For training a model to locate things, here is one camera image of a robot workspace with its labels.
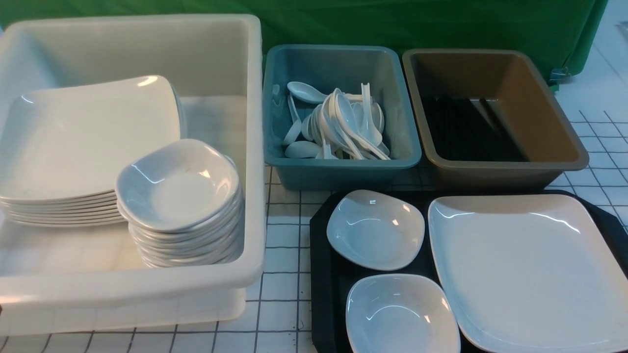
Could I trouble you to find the white spoon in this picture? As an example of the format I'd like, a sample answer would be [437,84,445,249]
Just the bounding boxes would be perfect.
[287,82,327,104]
[321,88,364,159]
[285,140,321,159]
[361,83,383,147]
[333,89,390,160]

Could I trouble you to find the white bowl tray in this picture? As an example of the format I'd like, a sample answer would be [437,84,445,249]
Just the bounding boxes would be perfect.
[345,274,461,353]
[327,190,426,271]

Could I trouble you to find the large white square plate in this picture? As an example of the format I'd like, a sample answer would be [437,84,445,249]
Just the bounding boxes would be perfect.
[428,194,628,353]

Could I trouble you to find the black serving tray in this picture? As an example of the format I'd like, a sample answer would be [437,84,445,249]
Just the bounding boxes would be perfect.
[310,190,628,353]

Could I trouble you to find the teal plastic bin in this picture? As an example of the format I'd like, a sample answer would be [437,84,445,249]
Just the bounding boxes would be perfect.
[262,44,422,191]

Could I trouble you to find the stack of white bowls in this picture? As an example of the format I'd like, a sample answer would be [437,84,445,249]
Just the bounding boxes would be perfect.
[115,139,245,268]

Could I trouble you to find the pile of black chopsticks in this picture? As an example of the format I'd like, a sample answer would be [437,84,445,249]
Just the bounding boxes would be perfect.
[422,95,529,162]

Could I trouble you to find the brown plastic bin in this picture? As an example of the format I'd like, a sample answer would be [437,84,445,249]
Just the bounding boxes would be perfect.
[402,49,589,191]

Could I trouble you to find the large white plastic tub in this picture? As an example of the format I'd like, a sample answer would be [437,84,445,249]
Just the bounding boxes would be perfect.
[1,14,265,337]

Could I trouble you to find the stack of white square plates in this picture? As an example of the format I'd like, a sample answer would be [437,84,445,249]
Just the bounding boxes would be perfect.
[1,76,187,227]

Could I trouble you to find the metal binder clip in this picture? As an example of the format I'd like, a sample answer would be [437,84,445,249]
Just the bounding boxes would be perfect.
[548,67,572,86]

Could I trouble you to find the green cloth backdrop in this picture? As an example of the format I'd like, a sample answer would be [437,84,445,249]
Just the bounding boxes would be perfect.
[1,0,607,78]

